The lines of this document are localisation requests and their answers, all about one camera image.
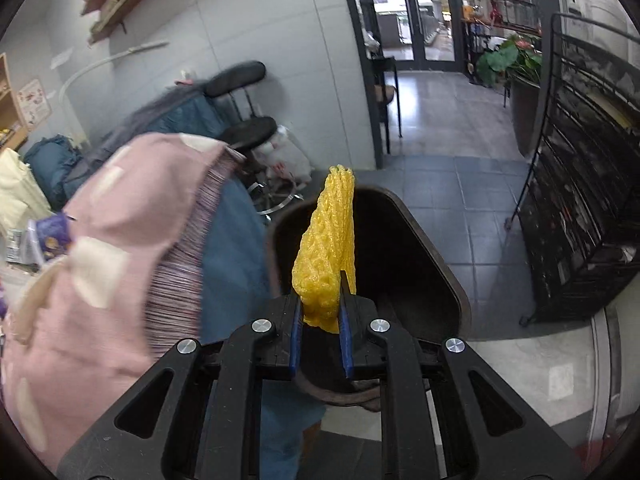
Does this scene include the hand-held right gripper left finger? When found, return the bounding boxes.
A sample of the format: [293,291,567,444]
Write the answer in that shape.
[56,294,303,480]

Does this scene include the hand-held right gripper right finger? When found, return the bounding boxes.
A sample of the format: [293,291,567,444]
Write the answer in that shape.
[339,270,586,480]

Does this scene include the dark brown trash bin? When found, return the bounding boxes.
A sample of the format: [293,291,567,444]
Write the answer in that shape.
[266,186,472,413]

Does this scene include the yellow foam fruit net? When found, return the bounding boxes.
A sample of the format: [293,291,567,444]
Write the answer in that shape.
[291,163,357,334]

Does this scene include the person's blue jeans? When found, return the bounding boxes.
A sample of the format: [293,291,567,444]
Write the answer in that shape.
[200,177,328,480]

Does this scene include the white plastic bag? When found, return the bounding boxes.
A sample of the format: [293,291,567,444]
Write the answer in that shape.
[251,125,312,183]

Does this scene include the person's pink spotted sweater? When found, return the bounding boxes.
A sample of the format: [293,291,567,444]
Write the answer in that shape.
[0,132,246,476]

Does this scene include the black office chair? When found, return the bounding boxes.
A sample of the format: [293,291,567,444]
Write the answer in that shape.
[202,60,307,222]

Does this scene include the teal cloth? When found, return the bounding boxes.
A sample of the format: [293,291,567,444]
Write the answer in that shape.
[145,95,232,142]

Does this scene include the wooden chair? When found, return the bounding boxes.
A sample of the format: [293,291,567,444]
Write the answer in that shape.
[370,55,404,154]

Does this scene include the purple snack packet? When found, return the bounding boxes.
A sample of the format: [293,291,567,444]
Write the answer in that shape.
[29,212,76,262]

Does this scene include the grey cloth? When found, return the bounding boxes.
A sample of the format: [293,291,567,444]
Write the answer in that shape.
[87,80,211,163]

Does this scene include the black metal rack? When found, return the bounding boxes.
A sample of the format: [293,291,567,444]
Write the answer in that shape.
[505,12,640,328]

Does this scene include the brown plant pot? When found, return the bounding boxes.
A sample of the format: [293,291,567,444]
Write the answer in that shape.
[510,80,544,158]

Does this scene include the cream cloth bag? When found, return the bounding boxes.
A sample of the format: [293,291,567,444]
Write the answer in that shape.
[0,147,51,241]

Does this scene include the green leafy plant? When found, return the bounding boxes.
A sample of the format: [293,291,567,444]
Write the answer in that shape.
[477,32,543,87]

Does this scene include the glass double door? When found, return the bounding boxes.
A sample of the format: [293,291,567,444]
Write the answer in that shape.
[357,0,463,73]

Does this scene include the white arc lamp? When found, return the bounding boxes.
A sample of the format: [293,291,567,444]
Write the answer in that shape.
[59,40,168,136]

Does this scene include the red hanging decoration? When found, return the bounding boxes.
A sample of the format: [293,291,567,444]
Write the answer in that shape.
[482,0,507,27]

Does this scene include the wooden bookcase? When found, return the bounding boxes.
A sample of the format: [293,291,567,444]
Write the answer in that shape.
[0,52,29,153]

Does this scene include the wall poster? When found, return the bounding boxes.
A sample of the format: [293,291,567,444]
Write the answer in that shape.
[17,78,52,126]

